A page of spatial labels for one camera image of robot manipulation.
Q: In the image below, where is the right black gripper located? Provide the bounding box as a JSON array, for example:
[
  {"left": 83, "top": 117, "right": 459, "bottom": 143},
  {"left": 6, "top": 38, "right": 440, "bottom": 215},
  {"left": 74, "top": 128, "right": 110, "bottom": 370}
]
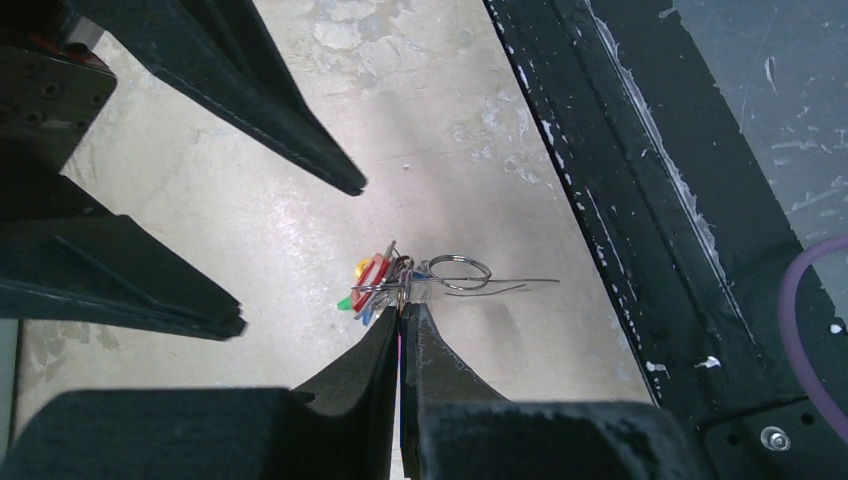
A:
[{"left": 1, "top": 1, "right": 117, "bottom": 219}]

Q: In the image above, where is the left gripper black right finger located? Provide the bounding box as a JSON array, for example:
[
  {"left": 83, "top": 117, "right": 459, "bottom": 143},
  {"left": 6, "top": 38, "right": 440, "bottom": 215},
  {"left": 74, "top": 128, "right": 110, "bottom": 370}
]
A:
[{"left": 400, "top": 303, "right": 703, "bottom": 479}]

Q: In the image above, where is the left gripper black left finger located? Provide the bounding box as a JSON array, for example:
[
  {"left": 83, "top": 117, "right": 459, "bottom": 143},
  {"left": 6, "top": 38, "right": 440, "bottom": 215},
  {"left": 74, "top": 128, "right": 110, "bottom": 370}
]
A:
[{"left": 1, "top": 310, "right": 398, "bottom": 479}]

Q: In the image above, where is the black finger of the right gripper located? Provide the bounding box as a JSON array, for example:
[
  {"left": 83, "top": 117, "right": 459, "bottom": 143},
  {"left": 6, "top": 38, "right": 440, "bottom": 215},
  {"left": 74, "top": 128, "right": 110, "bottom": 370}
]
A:
[
  {"left": 1, "top": 172, "right": 246, "bottom": 341},
  {"left": 68, "top": 0, "right": 367, "bottom": 196}
]

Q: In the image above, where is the green key tag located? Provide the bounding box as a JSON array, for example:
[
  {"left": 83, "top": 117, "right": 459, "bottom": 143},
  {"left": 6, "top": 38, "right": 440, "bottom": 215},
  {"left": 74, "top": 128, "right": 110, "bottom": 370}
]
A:
[{"left": 336, "top": 296, "right": 353, "bottom": 311}]

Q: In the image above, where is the red key tag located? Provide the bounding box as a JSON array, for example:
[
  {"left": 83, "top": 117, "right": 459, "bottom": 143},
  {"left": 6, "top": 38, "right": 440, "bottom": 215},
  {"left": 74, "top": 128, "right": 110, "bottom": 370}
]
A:
[{"left": 350, "top": 253, "right": 390, "bottom": 314}]

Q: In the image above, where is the yellow key tag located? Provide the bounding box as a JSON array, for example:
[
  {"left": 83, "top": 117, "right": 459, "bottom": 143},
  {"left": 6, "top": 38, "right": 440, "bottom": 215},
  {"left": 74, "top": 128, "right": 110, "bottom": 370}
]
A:
[{"left": 354, "top": 258, "right": 372, "bottom": 279}]

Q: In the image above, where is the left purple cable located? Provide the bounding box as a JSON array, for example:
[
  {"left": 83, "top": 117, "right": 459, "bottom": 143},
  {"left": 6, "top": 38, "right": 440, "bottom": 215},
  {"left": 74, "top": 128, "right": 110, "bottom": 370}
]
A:
[{"left": 777, "top": 235, "right": 848, "bottom": 446}]

